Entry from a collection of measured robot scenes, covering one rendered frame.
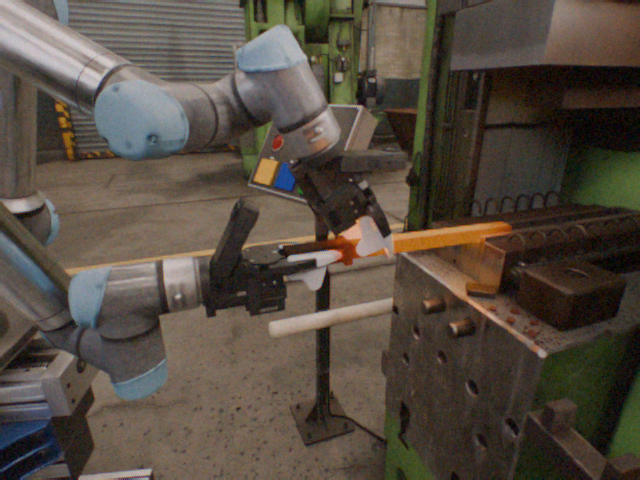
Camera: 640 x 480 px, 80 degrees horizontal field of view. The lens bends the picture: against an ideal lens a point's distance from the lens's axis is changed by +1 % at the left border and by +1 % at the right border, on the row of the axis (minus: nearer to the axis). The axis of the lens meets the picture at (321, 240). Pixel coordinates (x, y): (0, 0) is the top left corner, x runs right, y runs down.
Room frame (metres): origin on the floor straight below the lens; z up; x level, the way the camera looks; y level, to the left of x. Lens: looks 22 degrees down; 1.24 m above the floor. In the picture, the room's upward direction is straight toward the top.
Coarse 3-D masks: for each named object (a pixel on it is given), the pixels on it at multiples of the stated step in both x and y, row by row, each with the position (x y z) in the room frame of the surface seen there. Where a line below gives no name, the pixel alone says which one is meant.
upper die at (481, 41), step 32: (512, 0) 0.64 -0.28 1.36; (544, 0) 0.58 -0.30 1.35; (576, 0) 0.58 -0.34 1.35; (608, 0) 0.60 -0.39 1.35; (480, 32) 0.69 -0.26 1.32; (512, 32) 0.63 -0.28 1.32; (544, 32) 0.57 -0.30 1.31; (576, 32) 0.58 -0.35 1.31; (608, 32) 0.61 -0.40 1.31; (480, 64) 0.68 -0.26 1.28; (512, 64) 0.62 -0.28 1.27; (544, 64) 0.57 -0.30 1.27; (576, 64) 0.59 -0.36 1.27; (608, 64) 0.61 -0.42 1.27
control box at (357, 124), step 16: (336, 112) 1.08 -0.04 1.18; (352, 112) 1.04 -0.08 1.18; (368, 112) 1.05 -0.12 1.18; (272, 128) 1.23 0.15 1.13; (352, 128) 1.01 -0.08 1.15; (368, 128) 1.05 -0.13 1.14; (272, 144) 1.18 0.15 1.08; (352, 144) 1.00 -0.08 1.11; (368, 144) 1.05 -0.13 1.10; (288, 160) 1.11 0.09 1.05; (272, 192) 1.09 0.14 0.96; (288, 192) 1.04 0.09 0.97
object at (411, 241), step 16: (480, 224) 0.66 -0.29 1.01; (496, 224) 0.66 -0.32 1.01; (320, 240) 0.55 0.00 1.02; (336, 240) 0.56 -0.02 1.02; (352, 240) 0.57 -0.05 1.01; (400, 240) 0.57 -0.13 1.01; (416, 240) 0.58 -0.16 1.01; (432, 240) 0.59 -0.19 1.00; (448, 240) 0.60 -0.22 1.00; (464, 240) 0.62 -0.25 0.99; (288, 256) 0.52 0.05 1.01; (352, 256) 0.53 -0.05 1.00; (368, 256) 0.55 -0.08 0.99
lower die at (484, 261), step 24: (480, 216) 0.79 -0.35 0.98; (504, 216) 0.76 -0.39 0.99; (528, 216) 0.76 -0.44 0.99; (552, 216) 0.73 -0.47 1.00; (624, 216) 0.73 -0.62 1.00; (480, 240) 0.62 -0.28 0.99; (504, 240) 0.62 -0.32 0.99; (528, 240) 0.62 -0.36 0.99; (552, 240) 0.62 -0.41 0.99; (576, 240) 0.62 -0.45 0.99; (624, 240) 0.67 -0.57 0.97; (456, 264) 0.67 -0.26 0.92; (480, 264) 0.61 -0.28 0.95; (504, 264) 0.57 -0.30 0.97; (528, 264) 0.59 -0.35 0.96; (624, 264) 0.67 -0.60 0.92; (504, 288) 0.57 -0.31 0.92
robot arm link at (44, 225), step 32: (32, 0) 0.64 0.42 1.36; (64, 0) 0.69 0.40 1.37; (32, 96) 0.68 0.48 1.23; (0, 128) 0.64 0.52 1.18; (32, 128) 0.68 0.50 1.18; (0, 160) 0.65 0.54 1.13; (32, 160) 0.69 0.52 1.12; (0, 192) 0.65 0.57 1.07; (32, 192) 0.70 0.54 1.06; (32, 224) 0.69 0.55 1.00
